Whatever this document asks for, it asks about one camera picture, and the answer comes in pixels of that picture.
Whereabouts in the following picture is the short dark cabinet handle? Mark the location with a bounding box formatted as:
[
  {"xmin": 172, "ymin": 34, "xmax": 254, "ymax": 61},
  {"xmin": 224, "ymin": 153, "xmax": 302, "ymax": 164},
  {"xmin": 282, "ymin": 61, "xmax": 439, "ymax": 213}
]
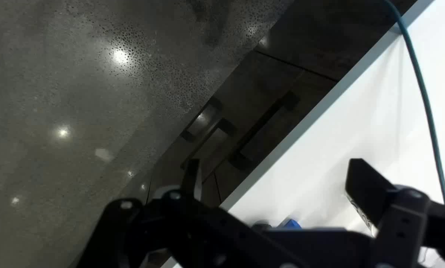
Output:
[{"xmin": 180, "ymin": 97, "xmax": 224, "ymax": 146}]

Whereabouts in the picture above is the teal blue cable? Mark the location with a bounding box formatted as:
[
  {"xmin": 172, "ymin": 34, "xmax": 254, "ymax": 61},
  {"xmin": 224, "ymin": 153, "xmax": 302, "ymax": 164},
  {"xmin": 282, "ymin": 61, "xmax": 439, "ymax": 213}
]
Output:
[{"xmin": 384, "ymin": 0, "xmax": 445, "ymax": 205}]

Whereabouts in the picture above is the blue plastic cylinder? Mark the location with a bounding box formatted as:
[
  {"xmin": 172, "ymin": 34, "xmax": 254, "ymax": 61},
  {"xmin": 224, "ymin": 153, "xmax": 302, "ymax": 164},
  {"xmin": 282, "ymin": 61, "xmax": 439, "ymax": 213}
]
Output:
[{"xmin": 275, "ymin": 217, "xmax": 308, "ymax": 231}]

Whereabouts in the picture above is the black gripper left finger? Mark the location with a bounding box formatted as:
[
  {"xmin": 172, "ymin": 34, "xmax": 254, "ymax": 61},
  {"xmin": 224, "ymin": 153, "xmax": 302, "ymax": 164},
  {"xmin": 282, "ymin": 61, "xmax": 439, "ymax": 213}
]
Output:
[{"xmin": 75, "ymin": 158, "xmax": 302, "ymax": 268}]

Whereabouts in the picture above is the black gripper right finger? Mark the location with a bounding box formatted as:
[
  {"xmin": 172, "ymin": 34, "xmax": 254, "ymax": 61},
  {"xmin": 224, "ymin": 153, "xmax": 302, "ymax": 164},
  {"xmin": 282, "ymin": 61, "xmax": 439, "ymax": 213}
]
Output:
[{"xmin": 343, "ymin": 156, "xmax": 445, "ymax": 268}]

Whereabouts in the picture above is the dark glossy cabinet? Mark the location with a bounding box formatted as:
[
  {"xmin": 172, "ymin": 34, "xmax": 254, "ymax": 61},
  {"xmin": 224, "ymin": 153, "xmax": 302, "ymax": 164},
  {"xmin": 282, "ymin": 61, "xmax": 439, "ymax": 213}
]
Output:
[{"xmin": 144, "ymin": 0, "xmax": 421, "ymax": 210}]

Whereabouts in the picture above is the long dark cabinet handle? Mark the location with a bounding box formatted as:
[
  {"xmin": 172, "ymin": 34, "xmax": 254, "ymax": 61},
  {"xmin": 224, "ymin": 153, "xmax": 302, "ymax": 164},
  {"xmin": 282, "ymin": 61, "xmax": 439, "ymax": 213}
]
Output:
[{"xmin": 229, "ymin": 91, "xmax": 300, "ymax": 172}]

